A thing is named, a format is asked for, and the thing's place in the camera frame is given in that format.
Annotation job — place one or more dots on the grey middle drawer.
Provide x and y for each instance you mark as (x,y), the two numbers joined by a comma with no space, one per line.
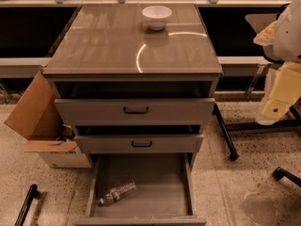
(140,144)

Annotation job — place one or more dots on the grey bottom drawer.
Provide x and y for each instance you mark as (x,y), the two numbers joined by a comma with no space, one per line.
(163,196)

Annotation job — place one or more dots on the grey drawer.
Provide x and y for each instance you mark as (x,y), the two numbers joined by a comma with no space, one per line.
(163,196)
(80,112)
(140,144)

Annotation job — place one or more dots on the black foot bottom right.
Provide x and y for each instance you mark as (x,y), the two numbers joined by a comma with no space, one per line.
(279,173)

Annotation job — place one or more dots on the grey top drawer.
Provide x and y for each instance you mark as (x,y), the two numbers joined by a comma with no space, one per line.
(80,112)

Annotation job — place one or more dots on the grey drawer cabinet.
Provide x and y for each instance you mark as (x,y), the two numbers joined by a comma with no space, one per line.
(110,53)

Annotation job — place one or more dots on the black bar bottom left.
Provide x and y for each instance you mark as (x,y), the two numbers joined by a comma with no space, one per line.
(32,194)

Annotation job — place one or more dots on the open cardboard box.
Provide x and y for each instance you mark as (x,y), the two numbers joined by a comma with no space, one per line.
(36,119)

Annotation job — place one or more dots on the black stand with tray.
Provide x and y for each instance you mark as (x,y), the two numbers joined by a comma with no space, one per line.
(257,21)

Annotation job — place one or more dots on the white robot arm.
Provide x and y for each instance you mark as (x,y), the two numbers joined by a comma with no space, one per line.
(284,34)

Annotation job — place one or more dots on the clear plastic water bottle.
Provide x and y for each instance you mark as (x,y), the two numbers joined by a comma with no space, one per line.
(115,194)

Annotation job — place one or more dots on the white ceramic bowl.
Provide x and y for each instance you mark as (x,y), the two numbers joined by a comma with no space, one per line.
(156,17)

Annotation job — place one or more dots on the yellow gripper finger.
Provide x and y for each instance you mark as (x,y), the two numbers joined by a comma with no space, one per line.
(282,89)

